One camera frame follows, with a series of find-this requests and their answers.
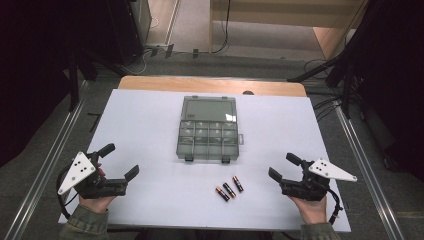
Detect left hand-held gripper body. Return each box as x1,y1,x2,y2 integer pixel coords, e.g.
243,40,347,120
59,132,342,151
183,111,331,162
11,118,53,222
57,151,130,200

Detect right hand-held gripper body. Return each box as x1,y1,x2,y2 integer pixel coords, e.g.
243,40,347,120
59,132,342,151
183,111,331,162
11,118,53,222
280,157,358,202

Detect person's left hand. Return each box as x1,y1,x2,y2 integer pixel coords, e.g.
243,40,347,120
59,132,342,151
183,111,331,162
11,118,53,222
78,165,116,215

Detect person's right hand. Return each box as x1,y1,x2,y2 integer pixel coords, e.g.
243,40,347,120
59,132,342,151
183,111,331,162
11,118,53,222
288,194,329,225

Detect black tape strip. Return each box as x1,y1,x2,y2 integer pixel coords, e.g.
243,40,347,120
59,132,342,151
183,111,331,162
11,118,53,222
86,112,102,133

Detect white table board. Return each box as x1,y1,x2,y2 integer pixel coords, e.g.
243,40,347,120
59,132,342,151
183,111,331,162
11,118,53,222
58,88,352,233

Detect black and copper battery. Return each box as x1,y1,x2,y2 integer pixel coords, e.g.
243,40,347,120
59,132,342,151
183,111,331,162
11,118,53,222
222,181,237,199
214,186,231,203
231,175,245,194

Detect clear grey compartment box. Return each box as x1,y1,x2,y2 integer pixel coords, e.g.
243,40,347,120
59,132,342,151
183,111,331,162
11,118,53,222
175,95,245,164

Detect black stand legs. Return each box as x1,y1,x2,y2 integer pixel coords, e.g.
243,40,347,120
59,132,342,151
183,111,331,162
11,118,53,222
287,46,359,120

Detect dark curtain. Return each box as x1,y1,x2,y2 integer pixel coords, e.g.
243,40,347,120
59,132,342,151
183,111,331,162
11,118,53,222
0,0,116,168
346,0,424,183

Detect wooden table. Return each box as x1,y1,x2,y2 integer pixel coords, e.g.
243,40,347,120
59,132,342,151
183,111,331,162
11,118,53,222
117,75,308,98

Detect black cabinet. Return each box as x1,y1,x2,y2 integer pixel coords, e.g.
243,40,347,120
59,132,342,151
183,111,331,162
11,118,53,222
106,0,153,65

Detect light wooden furniture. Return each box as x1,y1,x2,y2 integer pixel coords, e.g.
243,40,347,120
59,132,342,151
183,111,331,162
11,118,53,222
208,0,369,62

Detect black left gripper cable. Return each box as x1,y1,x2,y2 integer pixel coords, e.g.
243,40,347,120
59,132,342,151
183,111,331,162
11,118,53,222
55,163,80,220

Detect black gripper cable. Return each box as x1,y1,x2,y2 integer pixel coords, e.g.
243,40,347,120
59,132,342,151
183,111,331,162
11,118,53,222
55,163,80,220
327,187,344,225

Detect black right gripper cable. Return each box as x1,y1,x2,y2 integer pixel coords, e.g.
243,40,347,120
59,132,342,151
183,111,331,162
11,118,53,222
327,187,344,225

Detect metal floor rail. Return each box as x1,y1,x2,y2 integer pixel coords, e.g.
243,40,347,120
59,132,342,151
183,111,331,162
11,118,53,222
2,79,90,240
334,105,406,240

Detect white floor cable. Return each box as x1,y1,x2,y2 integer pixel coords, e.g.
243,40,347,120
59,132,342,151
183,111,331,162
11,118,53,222
120,16,161,76

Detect black hanging cable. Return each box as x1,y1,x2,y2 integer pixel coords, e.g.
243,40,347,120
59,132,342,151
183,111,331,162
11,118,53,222
211,0,232,55

